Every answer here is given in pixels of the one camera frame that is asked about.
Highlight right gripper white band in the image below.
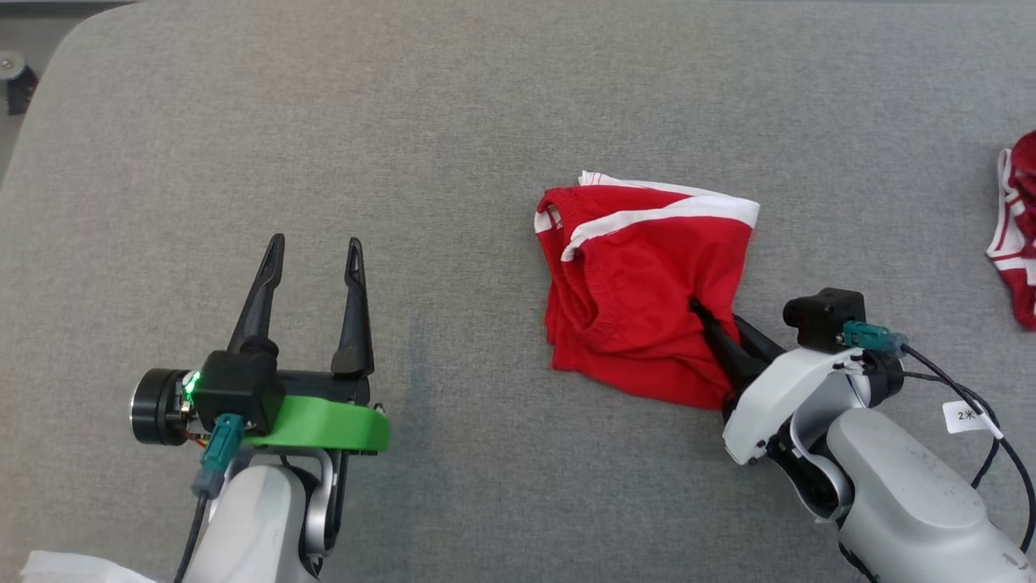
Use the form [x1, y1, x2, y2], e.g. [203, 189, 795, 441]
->
[689, 297, 864, 467]

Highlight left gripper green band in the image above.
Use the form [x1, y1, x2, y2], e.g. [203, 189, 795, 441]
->
[129, 233, 392, 456]

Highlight red shorts with white trim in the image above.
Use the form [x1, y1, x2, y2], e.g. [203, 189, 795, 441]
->
[534, 170, 762, 410]

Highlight folded red white striped garment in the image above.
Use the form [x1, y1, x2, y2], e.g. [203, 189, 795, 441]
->
[986, 130, 1036, 331]

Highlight grey fabric sofa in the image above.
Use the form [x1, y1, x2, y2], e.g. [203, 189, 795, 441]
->
[0, 0, 1036, 583]

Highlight black metal floor fixture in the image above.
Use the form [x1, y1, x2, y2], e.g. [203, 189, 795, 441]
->
[0, 50, 40, 117]

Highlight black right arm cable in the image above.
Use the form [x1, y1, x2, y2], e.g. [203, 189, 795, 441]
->
[842, 320, 1036, 555]

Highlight white cable label tag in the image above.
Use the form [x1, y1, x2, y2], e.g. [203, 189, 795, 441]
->
[943, 399, 995, 436]

